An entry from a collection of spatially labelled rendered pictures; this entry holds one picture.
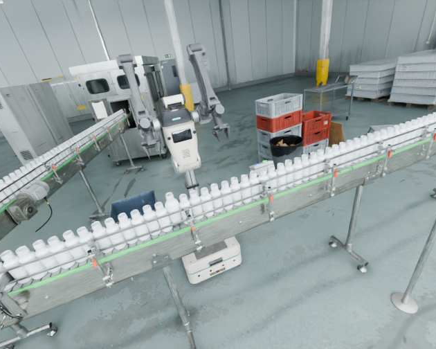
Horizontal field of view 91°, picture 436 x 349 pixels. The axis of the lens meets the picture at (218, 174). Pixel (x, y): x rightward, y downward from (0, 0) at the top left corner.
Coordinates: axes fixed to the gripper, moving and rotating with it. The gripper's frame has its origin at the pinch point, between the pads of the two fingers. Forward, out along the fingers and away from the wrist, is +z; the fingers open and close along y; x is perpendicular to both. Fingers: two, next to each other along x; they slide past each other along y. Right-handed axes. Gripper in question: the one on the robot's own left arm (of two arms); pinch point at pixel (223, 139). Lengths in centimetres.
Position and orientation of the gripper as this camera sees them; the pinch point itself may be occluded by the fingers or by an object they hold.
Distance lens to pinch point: 144.5
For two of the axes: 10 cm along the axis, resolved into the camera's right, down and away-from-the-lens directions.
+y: 9.1, -2.9, 3.1
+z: 3.0, 9.5, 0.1
